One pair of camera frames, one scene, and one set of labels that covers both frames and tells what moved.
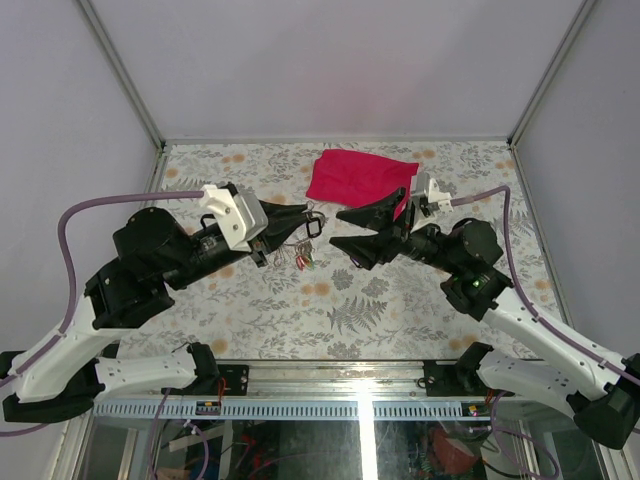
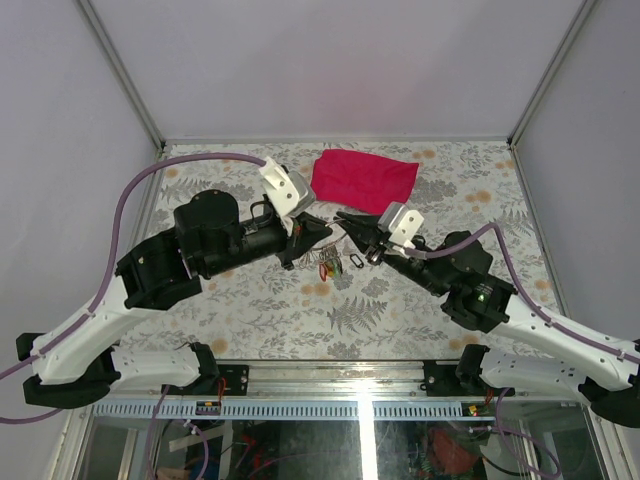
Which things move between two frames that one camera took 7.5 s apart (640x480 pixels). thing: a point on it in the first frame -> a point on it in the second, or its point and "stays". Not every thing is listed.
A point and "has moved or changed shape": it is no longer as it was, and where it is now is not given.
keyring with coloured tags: [303, 251] has moved or changed shape
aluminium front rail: [337, 381] stays
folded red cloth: [353, 177] stays
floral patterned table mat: [318, 301] stays
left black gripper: [283, 220] -> [307, 231]
